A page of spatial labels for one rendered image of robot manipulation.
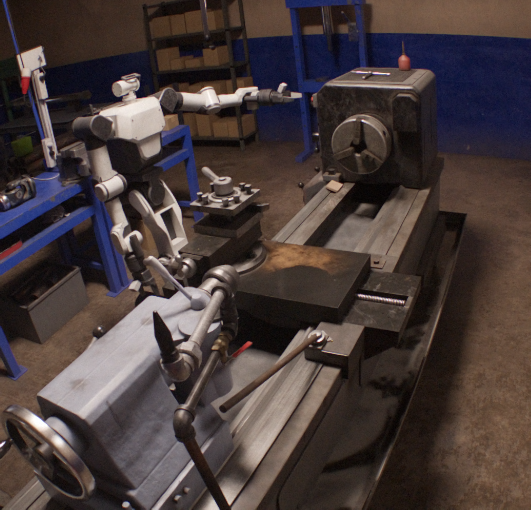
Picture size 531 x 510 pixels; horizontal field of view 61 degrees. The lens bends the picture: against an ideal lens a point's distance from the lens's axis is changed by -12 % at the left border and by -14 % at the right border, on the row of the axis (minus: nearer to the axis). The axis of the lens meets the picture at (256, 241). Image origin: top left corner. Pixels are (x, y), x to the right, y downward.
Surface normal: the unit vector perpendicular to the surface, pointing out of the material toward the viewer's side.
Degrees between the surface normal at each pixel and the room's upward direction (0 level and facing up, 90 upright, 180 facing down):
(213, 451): 90
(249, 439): 0
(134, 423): 76
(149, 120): 86
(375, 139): 90
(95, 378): 0
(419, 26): 90
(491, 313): 0
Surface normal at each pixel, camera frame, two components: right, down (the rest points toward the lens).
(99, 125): 0.81, 0.11
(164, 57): -0.51, 0.43
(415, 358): -0.11, -0.89
